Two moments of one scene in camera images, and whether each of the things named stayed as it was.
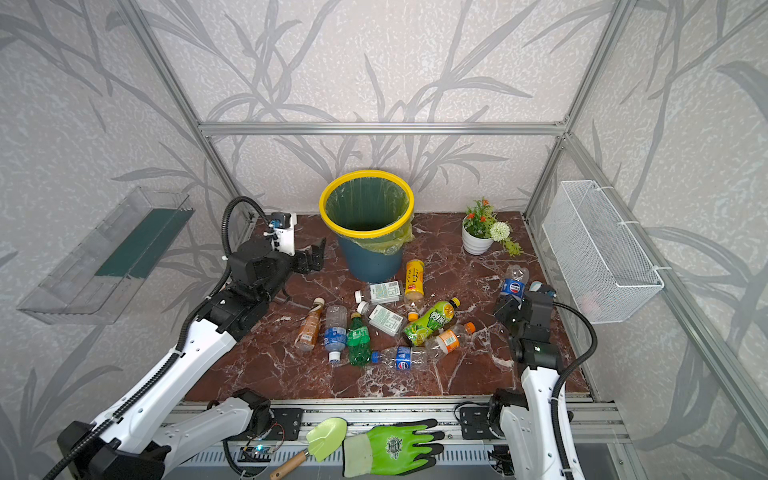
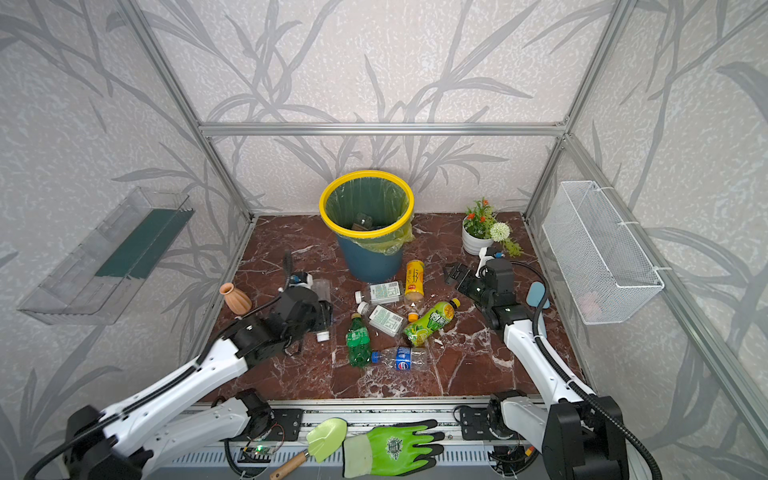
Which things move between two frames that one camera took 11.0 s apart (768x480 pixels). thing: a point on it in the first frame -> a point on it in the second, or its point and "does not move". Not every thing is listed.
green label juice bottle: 418,331 does not move
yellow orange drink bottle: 414,289 does not move
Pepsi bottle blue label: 404,358 does not move
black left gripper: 303,260 -> 323,309
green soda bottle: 358,343 does not move
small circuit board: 255,454 does not move
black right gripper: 511,306 -> 469,282
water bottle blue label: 336,331 -> 323,292
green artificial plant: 480,222 does not move
